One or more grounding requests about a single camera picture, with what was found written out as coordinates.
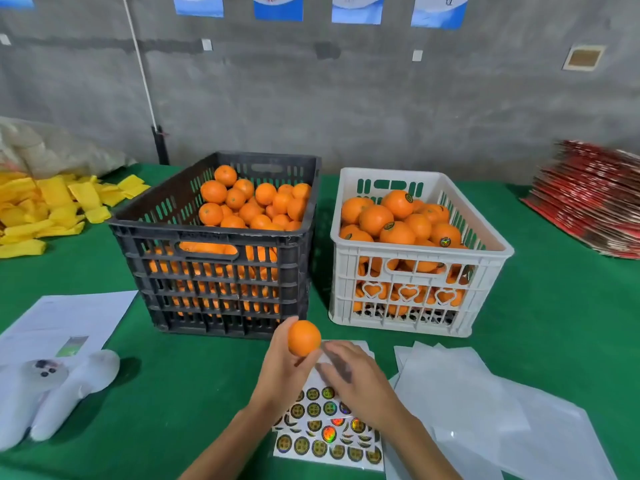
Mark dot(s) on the single orange fruit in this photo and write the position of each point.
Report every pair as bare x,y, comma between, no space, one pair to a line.
304,338

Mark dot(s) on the stack of red cardboard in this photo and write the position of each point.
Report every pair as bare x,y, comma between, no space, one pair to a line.
590,195

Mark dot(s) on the white notice with blue border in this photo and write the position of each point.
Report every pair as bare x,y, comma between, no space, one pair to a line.
15,0

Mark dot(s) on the white backing sheet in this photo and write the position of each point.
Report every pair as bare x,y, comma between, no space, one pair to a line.
560,435
450,390

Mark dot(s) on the pile of yellow bags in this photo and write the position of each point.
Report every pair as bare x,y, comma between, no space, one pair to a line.
45,210

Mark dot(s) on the black plastic crate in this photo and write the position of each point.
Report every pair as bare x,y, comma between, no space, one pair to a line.
295,235

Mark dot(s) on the person's left forearm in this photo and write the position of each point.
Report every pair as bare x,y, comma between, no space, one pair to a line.
225,453

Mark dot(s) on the white plastic crate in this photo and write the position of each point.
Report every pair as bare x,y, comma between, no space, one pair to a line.
385,174

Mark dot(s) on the small white wall square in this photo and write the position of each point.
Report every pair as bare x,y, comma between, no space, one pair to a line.
4,40
206,45
417,56

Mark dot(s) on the beige wall plate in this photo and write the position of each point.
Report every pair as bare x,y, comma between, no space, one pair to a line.
584,58

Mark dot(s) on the blue white wall poster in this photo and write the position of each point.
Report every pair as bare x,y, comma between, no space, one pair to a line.
358,8
198,4
278,6
440,10

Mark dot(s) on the person's left hand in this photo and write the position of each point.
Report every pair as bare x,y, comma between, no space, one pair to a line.
280,380

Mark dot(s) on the white handheld controller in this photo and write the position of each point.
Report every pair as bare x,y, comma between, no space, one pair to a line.
60,390

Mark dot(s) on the pile of oranges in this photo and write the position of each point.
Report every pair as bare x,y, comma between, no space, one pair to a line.
225,175

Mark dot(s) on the heap of labelled oranges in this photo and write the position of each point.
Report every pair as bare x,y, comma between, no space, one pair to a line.
375,220

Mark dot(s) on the white pole with black base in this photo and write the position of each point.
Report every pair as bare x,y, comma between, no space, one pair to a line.
140,70

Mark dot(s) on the green felt table cover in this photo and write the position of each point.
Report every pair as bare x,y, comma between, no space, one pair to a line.
170,395

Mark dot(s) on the person's right hand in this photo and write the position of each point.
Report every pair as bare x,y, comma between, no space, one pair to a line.
365,385

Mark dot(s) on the beige woven sack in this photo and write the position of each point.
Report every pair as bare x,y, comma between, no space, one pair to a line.
50,150

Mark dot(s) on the white printed paper sheet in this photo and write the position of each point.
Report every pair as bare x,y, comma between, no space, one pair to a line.
65,320

